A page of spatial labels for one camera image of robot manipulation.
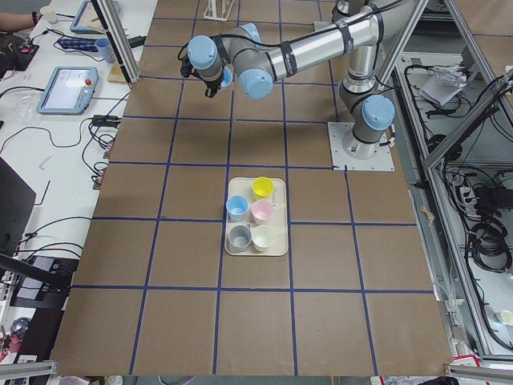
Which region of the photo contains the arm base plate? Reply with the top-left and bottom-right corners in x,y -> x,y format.
328,122 -> 395,172

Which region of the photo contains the yellow cup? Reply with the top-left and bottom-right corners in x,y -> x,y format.
252,176 -> 274,201

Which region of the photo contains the blue-grey ikea cup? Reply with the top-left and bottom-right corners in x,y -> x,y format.
219,67 -> 233,91

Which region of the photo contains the aluminium frame post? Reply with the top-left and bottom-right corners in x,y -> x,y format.
91,0 -> 140,85

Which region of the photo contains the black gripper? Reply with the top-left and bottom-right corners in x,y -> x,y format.
180,43 -> 223,98

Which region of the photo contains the black laptop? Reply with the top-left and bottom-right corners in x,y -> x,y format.
0,159 -> 36,257

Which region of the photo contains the blue teach pendant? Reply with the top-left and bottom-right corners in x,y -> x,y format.
70,1 -> 103,34
36,67 -> 99,116

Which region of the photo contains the grey cup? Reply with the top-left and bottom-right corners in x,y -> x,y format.
228,225 -> 252,253

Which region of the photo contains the wooden mug tree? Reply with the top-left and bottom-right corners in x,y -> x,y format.
98,15 -> 140,87

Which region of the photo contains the blue teach pendant far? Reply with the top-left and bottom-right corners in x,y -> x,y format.
70,1 -> 103,34

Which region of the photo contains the light blue cup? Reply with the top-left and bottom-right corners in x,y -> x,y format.
225,195 -> 248,222

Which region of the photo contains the black power adapter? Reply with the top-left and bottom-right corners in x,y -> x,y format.
128,35 -> 147,48

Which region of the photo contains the cream white cup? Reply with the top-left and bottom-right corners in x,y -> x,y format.
252,225 -> 275,252

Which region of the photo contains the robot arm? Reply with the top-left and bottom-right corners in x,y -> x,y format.
177,1 -> 414,160

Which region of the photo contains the operator hand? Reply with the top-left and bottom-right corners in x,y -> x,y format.
31,10 -> 42,26

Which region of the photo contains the blue teach pendant near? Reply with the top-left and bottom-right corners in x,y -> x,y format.
36,67 -> 99,116

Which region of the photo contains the blue cup on desk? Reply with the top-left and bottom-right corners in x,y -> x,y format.
95,38 -> 115,64

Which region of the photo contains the white wire cup rack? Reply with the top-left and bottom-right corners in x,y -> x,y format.
203,0 -> 235,22

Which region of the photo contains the pink cup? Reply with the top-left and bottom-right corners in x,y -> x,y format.
251,200 -> 274,225

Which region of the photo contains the cream plastic tray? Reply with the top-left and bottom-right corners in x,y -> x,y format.
224,177 -> 289,257

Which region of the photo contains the plaid pencil case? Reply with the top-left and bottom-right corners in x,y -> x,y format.
57,37 -> 98,52

